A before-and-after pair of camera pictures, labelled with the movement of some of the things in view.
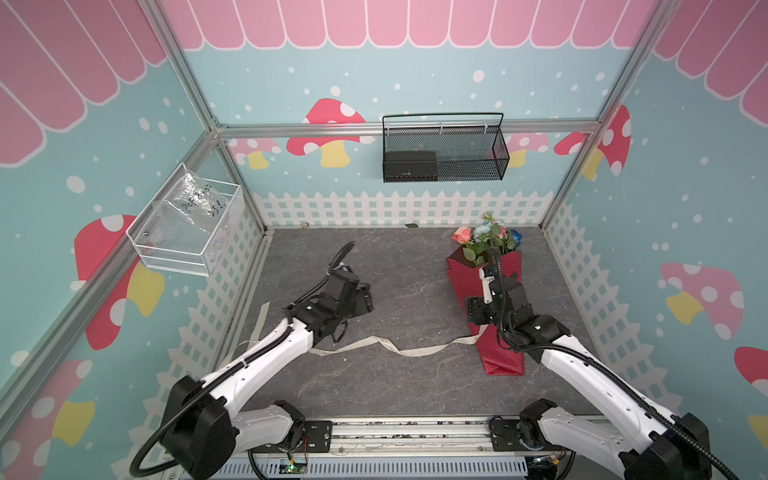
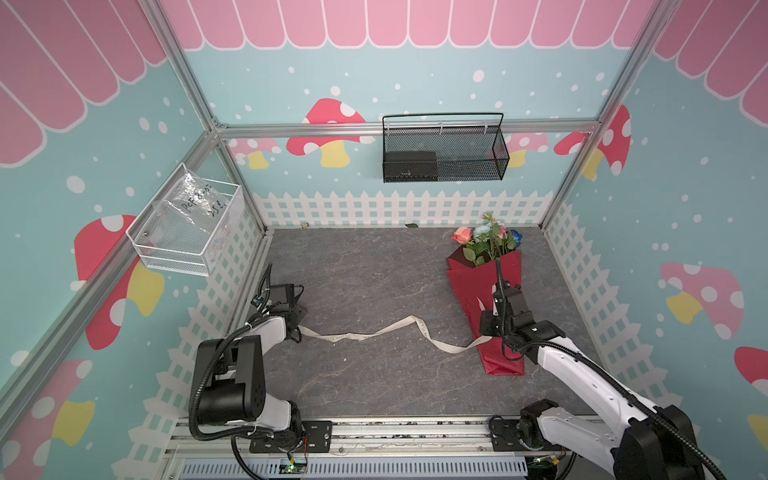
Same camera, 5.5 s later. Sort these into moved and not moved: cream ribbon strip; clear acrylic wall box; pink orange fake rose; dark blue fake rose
Moved: cream ribbon strip
Not moved: pink orange fake rose; dark blue fake rose; clear acrylic wall box
